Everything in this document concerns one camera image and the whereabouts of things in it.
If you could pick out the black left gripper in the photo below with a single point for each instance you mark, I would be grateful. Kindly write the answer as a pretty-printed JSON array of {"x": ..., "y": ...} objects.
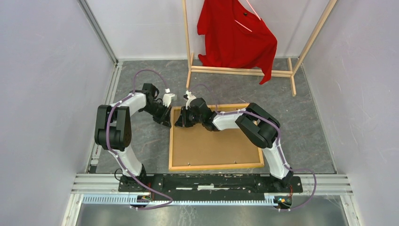
[{"x": 164, "y": 118}]

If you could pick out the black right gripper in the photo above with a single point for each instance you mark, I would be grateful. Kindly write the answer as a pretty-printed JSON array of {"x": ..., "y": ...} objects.
[{"x": 182, "y": 121}]

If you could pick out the yellow wooden picture frame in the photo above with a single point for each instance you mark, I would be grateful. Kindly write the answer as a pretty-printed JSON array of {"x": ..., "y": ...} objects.
[{"x": 215, "y": 167}]

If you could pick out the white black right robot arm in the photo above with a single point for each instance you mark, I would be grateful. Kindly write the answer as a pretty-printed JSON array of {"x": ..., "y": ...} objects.
[{"x": 261, "y": 128}]

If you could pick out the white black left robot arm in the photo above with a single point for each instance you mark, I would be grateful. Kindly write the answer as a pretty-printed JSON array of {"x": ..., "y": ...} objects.
[{"x": 113, "y": 131}]

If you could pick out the red t-shirt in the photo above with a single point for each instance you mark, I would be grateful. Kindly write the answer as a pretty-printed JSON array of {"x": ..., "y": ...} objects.
[{"x": 229, "y": 45}]

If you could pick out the wooden clothes rack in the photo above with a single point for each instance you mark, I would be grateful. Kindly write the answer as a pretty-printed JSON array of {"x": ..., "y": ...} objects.
[{"x": 290, "y": 73}]

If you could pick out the pink clothes hanger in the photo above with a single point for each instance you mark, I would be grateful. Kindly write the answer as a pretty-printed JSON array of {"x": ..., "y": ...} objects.
[{"x": 245, "y": 15}]

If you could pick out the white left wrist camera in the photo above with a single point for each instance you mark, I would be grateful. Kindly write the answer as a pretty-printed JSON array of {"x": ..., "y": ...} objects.
[{"x": 168, "y": 97}]

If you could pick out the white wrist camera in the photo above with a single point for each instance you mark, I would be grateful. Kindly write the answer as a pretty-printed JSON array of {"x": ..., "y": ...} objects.
[
  {"x": 188, "y": 97},
  {"x": 168, "y": 97}
]

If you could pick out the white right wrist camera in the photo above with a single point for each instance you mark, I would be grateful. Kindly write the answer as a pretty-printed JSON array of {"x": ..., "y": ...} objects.
[{"x": 188, "y": 97}]

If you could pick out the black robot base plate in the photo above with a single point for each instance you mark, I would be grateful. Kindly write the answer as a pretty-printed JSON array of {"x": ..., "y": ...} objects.
[{"x": 209, "y": 187}]

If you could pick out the aluminium rail frame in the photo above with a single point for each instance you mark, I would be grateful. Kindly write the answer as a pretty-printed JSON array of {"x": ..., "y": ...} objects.
[{"x": 87, "y": 73}]

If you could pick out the grey slotted cable duct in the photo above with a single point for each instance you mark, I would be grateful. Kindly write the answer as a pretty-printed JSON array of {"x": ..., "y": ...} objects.
[{"x": 140, "y": 200}]

